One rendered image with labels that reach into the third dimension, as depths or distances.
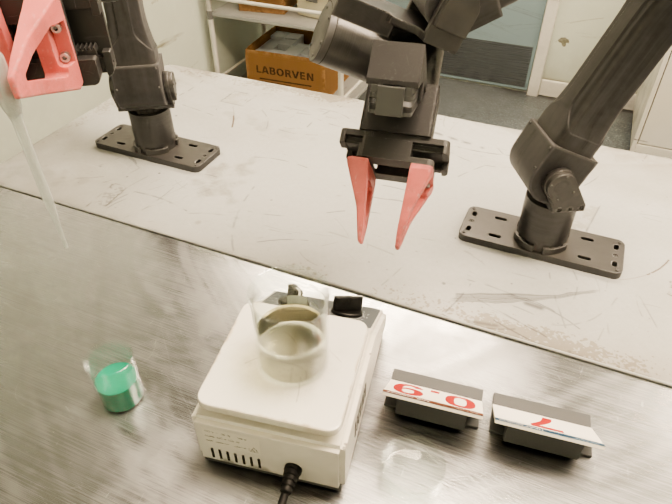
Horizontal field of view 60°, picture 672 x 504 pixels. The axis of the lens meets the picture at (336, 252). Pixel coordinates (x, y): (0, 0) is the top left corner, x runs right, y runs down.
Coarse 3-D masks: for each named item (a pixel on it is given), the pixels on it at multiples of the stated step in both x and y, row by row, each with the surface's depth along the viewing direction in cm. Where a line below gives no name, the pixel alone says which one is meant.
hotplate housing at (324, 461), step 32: (384, 320) 61; (192, 416) 48; (224, 416) 47; (352, 416) 48; (224, 448) 49; (256, 448) 47; (288, 448) 46; (320, 448) 45; (352, 448) 50; (288, 480) 47; (320, 480) 48
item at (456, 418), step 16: (416, 384) 58; (432, 384) 58; (448, 384) 58; (400, 400) 54; (416, 400) 52; (480, 400) 56; (416, 416) 54; (432, 416) 54; (448, 416) 53; (464, 416) 52; (480, 416) 50
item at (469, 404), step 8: (392, 384) 56; (400, 384) 56; (408, 384) 57; (400, 392) 53; (408, 392) 54; (416, 392) 54; (424, 392) 55; (432, 392) 56; (440, 392) 56; (432, 400) 52; (440, 400) 53; (448, 400) 54; (456, 400) 54; (464, 400) 55; (472, 400) 55; (464, 408) 52; (472, 408) 52
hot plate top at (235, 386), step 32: (352, 320) 53; (224, 352) 50; (256, 352) 50; (352, 352) 50; (224, 384) 47; (256, 384) 47; (320, 384) 47; (352, 384) 47; (256, 416) 45; (288, 416) 45; (320, 416) 45
